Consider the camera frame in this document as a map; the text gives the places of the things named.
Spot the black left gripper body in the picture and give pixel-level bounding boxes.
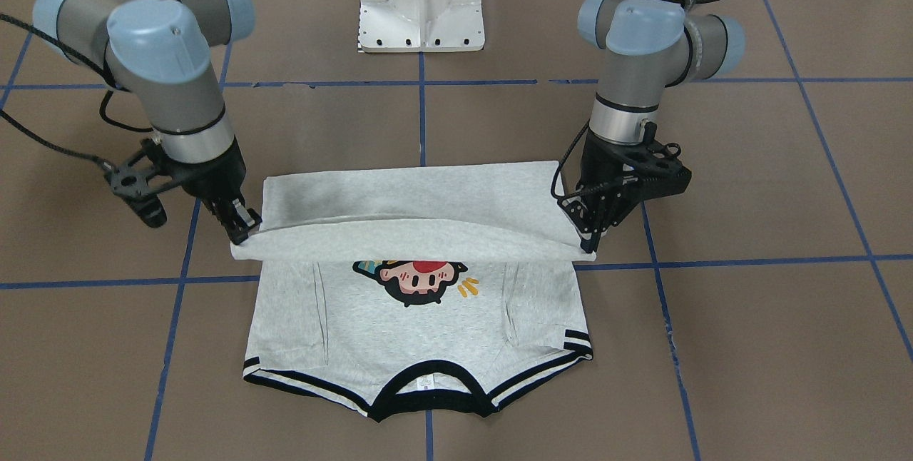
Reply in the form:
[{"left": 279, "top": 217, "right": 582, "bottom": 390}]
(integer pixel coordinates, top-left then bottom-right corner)
[{"left": 552, "top": 135, "right": 693, "bottom": 233}]

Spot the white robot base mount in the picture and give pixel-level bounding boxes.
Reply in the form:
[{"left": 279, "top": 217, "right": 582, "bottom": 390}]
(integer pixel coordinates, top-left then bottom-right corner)
[{"left": 357, "top": 0, "right": 486, "bottom": 54}]

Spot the grey cartoon print t-shirt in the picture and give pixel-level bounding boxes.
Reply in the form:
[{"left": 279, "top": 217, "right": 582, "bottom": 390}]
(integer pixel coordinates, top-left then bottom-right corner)
[{"left": 232, "top": 161, "right": 593, "bottom": 422}]

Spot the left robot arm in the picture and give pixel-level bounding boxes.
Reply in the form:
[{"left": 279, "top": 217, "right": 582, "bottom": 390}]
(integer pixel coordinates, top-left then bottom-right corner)
[{"left": 555, "top": 0, "right": 746, "bottom": 254}]

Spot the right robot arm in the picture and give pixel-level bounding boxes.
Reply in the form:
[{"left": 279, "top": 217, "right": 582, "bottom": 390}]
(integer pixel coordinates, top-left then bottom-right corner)
[{"left": 26, "top": 0, "right": 261, "bottom": 244}]

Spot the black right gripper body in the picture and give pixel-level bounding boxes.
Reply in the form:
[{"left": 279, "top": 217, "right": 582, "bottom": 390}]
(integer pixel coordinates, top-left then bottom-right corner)
[{"left": 103, "top": 143, "right": 247, "bottom": 226}]

